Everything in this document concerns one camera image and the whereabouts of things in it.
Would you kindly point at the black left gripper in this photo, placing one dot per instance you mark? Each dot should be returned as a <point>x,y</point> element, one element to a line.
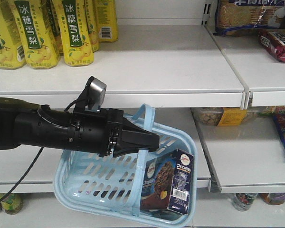
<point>108,132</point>

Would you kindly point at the light blue plastic basket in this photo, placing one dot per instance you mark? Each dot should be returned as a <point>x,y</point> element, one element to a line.
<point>112,186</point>

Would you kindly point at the chocolate cookie box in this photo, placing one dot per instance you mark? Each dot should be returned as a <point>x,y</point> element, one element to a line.
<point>166,183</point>

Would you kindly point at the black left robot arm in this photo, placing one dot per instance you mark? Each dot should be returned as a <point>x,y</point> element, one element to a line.
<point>24,123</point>

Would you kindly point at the white supermarket shelf unit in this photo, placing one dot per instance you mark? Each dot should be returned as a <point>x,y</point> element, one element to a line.
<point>167,56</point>

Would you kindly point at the yellow pear drink bottle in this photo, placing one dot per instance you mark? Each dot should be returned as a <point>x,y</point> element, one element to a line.
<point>39,44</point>
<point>11,49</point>
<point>77,49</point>

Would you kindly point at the cracker bag blue trim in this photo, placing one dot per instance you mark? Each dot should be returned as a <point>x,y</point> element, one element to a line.
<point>239,17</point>

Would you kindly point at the red biscuit package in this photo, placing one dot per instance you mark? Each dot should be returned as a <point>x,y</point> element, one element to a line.
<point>273,40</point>

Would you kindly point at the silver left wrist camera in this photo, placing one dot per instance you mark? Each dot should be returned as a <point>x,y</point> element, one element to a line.
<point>94,93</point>

